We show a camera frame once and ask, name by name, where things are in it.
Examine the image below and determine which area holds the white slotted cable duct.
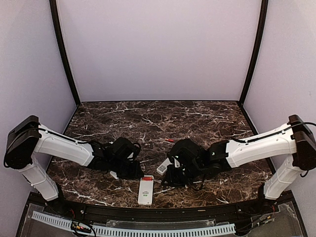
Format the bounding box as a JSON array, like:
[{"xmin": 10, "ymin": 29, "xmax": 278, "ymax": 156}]
[{"xmin": 32, "ymin": 211, "xmax": 236, "ymax": 237}]

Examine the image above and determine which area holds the white remote with green buttons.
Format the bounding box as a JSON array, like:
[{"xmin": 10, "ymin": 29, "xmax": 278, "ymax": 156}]
[{"xmin": 138, "ymin": 175, "xmax": 154, "ymax": 206}]

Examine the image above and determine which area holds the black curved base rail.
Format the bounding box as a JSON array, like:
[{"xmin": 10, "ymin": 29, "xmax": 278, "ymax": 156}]
[{"xmin": 44, "ymin": 195, "xmax": 279, "ymax": 223}]

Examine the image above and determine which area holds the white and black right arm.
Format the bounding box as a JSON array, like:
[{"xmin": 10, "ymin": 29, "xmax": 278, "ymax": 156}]
[{"xmin": 162, "ymin": 115, "xmax": 316, "ymax": 214}]

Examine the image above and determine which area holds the right black frame post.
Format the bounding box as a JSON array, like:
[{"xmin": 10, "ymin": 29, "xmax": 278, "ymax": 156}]
[{"xmin": 238, "ymin": 0, "xmax": 269, "ymax": 107}]

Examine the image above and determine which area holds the white KT-16 remote control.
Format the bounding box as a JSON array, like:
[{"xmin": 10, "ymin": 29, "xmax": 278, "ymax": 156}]
[{"xmin": 156, "ymin": 158, "xmax": 173, "ymax": 175}]

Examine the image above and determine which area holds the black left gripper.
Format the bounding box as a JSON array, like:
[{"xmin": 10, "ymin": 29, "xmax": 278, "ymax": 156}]
[{"xmin": 109, "ymin": 158, "xmax": 144, "ymax": 180}]

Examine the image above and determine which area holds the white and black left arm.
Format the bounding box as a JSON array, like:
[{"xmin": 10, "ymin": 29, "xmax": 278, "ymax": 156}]
[{"xmin": 3, "ymin": 116, "xmax": 144, "ymax": 215}]

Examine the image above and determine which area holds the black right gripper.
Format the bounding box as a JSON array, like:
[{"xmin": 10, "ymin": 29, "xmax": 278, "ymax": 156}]
[{"xmin": 161, "ymin": 161, "xmax": 204, "ymax": 188}]

